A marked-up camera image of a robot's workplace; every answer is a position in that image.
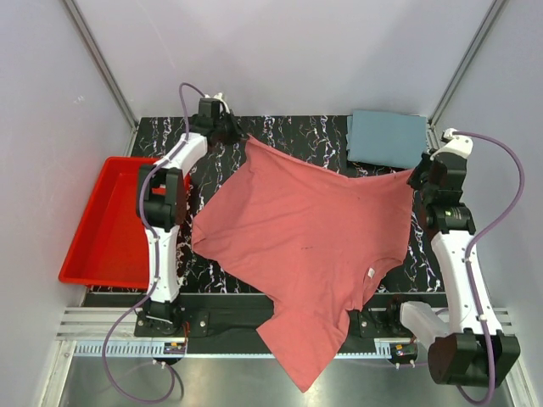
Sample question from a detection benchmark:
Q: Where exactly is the pink t shirt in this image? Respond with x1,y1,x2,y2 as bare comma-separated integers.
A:
192,138,413,391

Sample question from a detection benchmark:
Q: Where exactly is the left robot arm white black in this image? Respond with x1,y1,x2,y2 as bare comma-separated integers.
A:
137,92,243,336

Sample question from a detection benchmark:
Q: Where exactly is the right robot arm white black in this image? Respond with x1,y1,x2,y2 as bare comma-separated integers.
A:
384,128,520,392

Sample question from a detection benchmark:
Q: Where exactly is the folded blue t shirt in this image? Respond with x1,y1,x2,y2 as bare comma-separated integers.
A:
346,110,427,169

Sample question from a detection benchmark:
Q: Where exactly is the red plastic bin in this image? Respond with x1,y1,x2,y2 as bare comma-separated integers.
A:
59,157,157,291

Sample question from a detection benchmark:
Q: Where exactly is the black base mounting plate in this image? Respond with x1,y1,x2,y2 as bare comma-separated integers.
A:
135,293,446,359

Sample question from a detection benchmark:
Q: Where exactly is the left aluminium frame post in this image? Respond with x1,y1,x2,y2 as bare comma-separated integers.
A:
60,0,139,132

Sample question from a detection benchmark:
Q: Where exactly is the aluminium frame post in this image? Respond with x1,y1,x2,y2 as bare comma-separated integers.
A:
60,0,139,132
428,0,509,128

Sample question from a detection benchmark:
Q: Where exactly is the right aluminium frame post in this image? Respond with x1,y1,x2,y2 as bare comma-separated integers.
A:
428,0,509,128

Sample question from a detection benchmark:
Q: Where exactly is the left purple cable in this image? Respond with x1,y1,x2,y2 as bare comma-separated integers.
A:
100,82,211,403

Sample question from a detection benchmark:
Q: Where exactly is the purple cable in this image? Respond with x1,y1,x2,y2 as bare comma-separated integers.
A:
440,131,527,404
100,82,211,403

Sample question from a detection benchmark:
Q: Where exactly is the white slotted cable duct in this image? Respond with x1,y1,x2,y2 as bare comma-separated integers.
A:
74,341,422,360

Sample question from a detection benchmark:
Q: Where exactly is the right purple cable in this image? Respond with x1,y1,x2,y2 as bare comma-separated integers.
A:
440,131,527,404

